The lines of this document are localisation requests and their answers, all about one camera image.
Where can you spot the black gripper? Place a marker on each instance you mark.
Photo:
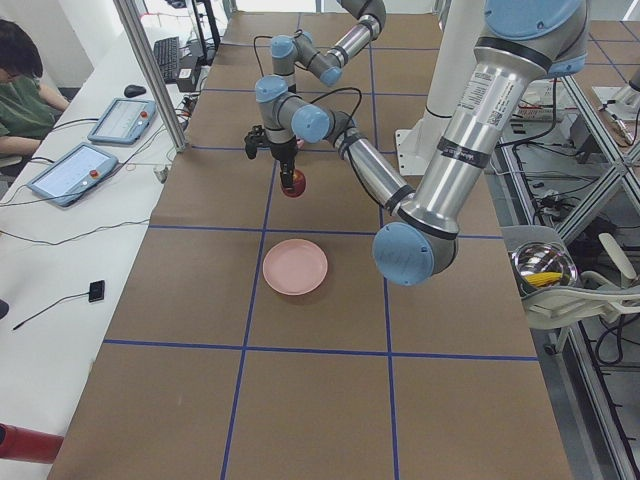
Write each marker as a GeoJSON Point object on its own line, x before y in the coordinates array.
{"type": "Point", "coordinates": [283, 151]}

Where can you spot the white camera mast base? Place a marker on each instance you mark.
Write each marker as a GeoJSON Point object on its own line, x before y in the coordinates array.
{"type": "Point", "coordinates": [455, 63]}

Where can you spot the blue teach pendant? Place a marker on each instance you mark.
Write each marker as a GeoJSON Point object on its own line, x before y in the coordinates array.
{"type": "Point", "coordinates": [123, 122]}
{"type": "Point", "coordinates": [69, 178]}

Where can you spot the black computer mouse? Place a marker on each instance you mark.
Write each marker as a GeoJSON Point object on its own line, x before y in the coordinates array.
{"type": "Point", "coordinates": [132, 91]}

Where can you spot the seated person green shirt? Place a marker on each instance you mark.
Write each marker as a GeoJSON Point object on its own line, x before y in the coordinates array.
{"type": "Point", "coordinates": [27, 105]}

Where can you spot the small black square device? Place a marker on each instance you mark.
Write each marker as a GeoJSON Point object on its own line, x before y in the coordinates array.
{"type": "Point", "coordinates": [96, 291]}

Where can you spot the aluminium frame post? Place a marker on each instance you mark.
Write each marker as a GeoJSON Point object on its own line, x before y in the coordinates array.
{"type": "Point", "coordinates": [143, 53]}

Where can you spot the red bottle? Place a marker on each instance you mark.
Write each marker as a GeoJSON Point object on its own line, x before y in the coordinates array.
{"type": "Point", "coordinates": [22, 444]}

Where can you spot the red apple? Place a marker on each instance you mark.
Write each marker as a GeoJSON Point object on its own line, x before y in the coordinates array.
{"type": "Point", "coordinates": [299, 185]}

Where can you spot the black keyboard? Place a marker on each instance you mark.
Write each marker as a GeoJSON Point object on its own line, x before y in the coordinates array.
{"type": "Point", "coordinates": [166, 52]}

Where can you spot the far blue teach pendant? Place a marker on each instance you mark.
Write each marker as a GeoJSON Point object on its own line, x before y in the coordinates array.
{"type": "Point", "coordinates": [123, 122]}

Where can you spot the pink plate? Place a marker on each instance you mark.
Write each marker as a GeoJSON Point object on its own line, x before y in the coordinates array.
{"type": "Point", "coordinates": [295, 267]}

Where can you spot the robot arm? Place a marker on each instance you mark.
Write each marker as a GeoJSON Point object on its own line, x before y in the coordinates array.
{"type": "Point", "coordinates": [490, 53]}
{"type": "Point", "coordinates": [327, 66]}

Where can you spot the white pot with yellow item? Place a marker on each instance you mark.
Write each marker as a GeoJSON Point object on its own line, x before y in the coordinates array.
{"type": "Point", "coordinates": [539, 265]}

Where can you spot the near blue teach pendant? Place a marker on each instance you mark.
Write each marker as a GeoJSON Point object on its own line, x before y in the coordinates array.
{"type": "Point", "coordinates": [69, 178]}

